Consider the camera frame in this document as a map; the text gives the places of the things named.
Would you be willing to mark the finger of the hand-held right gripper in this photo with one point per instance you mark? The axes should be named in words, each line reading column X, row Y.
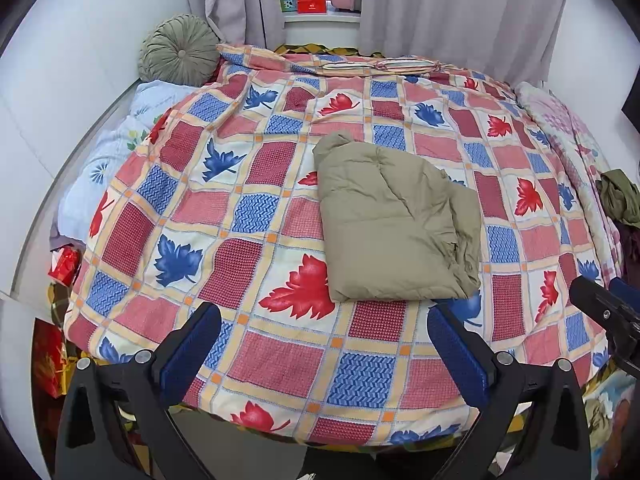
column 627, row 292
column 592, row 300

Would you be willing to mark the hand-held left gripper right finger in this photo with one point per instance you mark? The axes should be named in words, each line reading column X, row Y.
column 457, row 355

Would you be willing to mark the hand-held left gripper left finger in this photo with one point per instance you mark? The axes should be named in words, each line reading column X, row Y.
column 192, row 350

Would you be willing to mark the khaki puffer jacket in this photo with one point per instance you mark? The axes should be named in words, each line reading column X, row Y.
column 390, row 220

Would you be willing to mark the dark maroon cloth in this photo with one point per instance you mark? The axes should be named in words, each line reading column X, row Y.
column 631, row 250

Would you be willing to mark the olive green cloth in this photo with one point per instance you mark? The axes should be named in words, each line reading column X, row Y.
column 620, row 195

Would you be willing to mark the printed shopping bag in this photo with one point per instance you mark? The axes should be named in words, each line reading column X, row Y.
column 610, row 410

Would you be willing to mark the red gift bag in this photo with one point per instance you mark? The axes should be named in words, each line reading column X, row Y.
column 50, row 360

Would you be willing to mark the leaf print checkered quilt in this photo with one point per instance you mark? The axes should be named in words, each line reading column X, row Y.
column 225, row 210

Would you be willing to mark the small red packet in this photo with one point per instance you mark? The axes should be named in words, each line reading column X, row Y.
column 64, row 265

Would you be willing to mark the black monitor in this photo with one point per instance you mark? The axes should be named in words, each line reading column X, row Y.
column 632, row 115

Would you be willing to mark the pink floral blanket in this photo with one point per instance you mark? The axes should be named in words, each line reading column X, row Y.
column 565, row 120

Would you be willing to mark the light blue floral pillow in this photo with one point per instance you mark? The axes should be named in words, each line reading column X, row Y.
column 110, row 160

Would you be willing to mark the striped cloth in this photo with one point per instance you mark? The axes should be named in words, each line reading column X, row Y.
column 380, row 66

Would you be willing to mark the round green pleated cushion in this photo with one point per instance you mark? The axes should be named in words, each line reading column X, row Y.
column 180, row 50

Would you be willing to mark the grey curtain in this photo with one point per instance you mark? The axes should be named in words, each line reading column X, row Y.
column 450, row 10
column 230, row 0

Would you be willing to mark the white windowsill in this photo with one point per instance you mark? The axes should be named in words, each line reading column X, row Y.
column 320, row 27

